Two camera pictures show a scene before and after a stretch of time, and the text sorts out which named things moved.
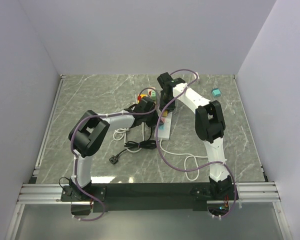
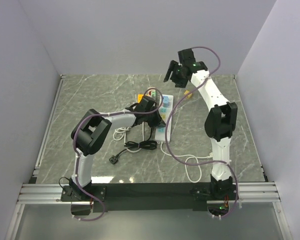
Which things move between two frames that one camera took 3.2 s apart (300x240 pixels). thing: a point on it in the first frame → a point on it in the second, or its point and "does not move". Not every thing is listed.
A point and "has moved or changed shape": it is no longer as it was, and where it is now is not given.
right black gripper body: (164, 100) → (177, 77)
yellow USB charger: (165, 114) has moved or changed shape
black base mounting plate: (151, 197) does not move
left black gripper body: (151, 119) does not move
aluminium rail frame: (247, 192) does not move
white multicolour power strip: (164, 128) does not move
